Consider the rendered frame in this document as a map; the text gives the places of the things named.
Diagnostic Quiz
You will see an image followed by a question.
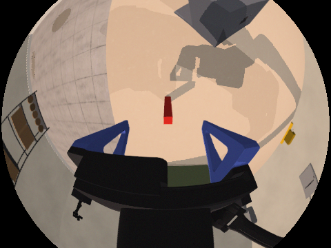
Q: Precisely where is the red square peg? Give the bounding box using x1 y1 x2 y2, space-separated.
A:
163 96 172 124

